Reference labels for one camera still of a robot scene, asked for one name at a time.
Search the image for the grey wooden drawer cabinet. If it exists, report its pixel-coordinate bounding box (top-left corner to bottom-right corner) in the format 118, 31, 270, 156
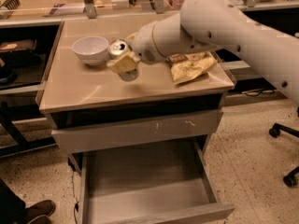
36, 11, 238, 173

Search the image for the black spiral whisk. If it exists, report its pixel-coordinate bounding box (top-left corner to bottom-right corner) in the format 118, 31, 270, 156
0, 0, 20, 20

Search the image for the sea salt chips bag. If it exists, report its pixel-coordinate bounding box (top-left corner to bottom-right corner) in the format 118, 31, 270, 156
166, 52, 217, 85

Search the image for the brown shoe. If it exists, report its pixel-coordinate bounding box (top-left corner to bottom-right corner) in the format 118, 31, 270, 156
21, 200, 55, 224

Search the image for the black cable on floor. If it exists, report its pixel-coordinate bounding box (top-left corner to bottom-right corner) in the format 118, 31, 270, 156
67, 158, 80, 224

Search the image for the purple white packet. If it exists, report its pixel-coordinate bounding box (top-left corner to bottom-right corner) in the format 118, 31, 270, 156
50, 3, 85, 16

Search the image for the black office chair base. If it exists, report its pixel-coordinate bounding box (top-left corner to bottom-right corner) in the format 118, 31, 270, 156
268, 107, 299, 189

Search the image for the silver 7up soda can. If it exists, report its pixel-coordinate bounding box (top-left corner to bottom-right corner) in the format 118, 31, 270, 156
108, 39, 138, 81

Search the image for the closed top drawer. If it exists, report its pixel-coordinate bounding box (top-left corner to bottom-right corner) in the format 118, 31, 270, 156
52, 109, 222, 153

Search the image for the open middle drawer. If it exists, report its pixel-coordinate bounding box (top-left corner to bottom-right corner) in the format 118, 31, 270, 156
78, 138, 235, 224

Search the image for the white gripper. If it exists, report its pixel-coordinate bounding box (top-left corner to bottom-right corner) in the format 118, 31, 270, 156
107, 14, 215, 74

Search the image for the white ceramic bowl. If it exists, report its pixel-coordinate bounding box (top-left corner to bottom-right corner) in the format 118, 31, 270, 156
72, 36, 109, 66

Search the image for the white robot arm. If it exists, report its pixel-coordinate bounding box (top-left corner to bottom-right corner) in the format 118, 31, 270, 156
107, 0, 299, 104

